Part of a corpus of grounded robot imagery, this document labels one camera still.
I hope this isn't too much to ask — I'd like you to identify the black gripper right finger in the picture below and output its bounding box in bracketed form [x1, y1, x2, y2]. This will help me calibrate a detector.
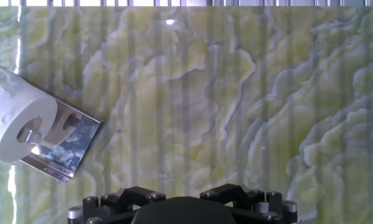
[200, 182, 298, 224]

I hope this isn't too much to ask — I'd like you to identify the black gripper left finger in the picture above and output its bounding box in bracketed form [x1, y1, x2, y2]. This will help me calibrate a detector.
[67, 185, 167, 224]

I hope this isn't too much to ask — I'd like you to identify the white toilet paper roll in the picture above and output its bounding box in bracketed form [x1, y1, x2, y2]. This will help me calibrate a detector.
[0, 61, 59, 164]

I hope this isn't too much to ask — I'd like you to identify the shiny metal tray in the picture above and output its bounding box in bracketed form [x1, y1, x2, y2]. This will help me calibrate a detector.
[19, 98, 104, 184]

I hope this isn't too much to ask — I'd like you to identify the green marble patterned mat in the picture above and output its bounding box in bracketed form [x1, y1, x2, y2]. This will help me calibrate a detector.
[0, 6, 373, 224]

